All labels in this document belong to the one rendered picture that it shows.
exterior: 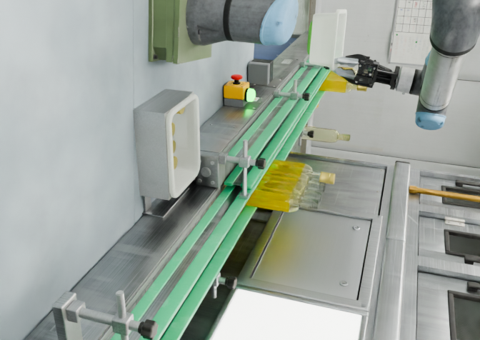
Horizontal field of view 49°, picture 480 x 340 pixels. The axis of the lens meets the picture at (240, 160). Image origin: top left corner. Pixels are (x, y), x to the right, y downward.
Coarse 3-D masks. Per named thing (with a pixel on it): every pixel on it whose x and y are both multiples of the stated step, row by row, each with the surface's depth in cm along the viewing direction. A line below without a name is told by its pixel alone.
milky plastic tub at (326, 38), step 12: (336, 12) 148; (312, 24) 152; (324, 24) 150; (336, 24) 148; (312, 36) 152; (324, 36) 151; (336, 36) 169; (312, 48) 153; (324, 48) 152; (336, 48) 170; (312, 60) 154; (324, 60) 153
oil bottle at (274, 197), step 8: (264, 184) 152; (256, 192) 148; (264, 192) 148; (272, 192) 147; (280, 192) 147; (288, 192) 147; (296, 192) 148; (248, 200) 150; (256, 200) 149; (264, 200) 149; (272, 200) 148; (280, 200) 147; (288, 200) 146; (296, 200) 146; (264, 208) 150; (272, 208) 149; (280, 208) 148; (288, 208) 147; (296, 208) 147
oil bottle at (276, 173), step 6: (270, 168) 162; (264, 174) 159; (270, 174) 159; (276, 174) 158; (282, 174) 158; (288, 174) 158; (294, 174) 159; (300, 174) 159; (294, 180) 156; (300, 180) 156; (306, 180) 157; (306, 186) 157
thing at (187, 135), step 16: (192, 96) 127; (176, 112) 120; (192, 112) 132; (176, 128) 135; (192, 128) 134; (176, 144) 137; (192, 144) 136; (192, 160) 138; (176, 176) 134; (192, 176) 135; (176, 192) 127
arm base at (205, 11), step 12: (192, 0) 119; (204, 0) 119; (216, 0) 119; (228, 0) 119; (192, 12) 119; (204, 12) 119; (216, 12) 119; (228, 12) 118; (192, 24) 120; (204, 24) 120; (216, 24) 120; (228, 24) 119; (192, 36) 123; (204, 36) 123; (216, 36) 123; (228, 36) 122
